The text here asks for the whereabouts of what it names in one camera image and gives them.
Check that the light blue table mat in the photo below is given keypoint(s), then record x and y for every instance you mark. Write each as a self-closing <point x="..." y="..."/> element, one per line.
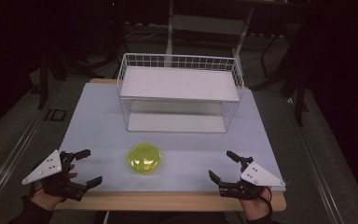
<point x="99" y="143"/>

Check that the person's left hand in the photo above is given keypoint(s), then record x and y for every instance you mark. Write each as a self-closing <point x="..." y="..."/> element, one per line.
<point x="45" y="200"/>

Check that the wooden table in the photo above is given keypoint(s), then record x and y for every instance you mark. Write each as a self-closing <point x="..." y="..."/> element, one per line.
<point x="167" y="202"/>

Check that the black floor bracket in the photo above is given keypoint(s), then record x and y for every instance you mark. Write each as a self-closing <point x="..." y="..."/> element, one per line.
<point x="56" y="115"/>

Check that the white metal frame stand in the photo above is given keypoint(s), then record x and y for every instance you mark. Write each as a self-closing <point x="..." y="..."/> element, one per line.
<point x="211" y="25"/>

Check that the metal floor rail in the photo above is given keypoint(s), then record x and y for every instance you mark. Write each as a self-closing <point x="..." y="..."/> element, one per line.
<point x="317" y="165"/>
<point x="12" y="155"/>

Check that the black metal stand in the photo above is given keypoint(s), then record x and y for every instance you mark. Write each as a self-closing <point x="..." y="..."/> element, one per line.
<point x="43" y="77"/>
<point x="298" y="93"/>

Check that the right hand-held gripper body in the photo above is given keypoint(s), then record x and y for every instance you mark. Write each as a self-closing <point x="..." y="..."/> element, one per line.
<point x="258" y="177"/>

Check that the person's right hand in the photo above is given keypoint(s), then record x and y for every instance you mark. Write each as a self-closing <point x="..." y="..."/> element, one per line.
<point x="254" y="207"/>

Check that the yellow-green translucent plate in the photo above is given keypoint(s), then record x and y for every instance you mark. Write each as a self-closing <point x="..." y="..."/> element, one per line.
<point x="144" y="157"/>

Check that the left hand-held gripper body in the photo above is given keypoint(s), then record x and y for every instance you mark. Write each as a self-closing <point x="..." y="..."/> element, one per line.
<point x="48" y="165"/>

